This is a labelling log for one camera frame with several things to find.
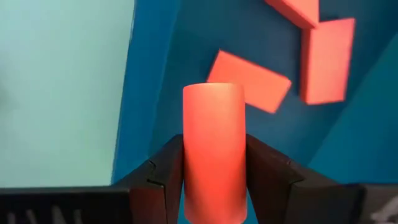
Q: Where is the orange triangle block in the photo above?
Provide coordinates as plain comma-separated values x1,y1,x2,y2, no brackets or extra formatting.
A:
264,0,320,29

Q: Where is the green table mat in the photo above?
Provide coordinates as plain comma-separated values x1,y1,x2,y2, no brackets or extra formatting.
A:
0,0,137,189

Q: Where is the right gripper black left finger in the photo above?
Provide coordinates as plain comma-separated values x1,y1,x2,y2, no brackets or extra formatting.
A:
111,134,185,224

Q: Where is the blue plastic bin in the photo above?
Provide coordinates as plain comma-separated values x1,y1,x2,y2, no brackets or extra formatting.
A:
110,0,398,224

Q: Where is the orange rectangular block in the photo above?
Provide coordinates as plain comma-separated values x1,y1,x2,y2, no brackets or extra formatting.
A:
300,17,356,105
206,49,292,114

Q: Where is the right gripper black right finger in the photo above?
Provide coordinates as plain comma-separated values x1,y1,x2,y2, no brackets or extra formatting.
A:
245,133,365,224

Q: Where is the orange cylinder block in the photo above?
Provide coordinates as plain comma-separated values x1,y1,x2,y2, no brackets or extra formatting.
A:
182,82,248,224

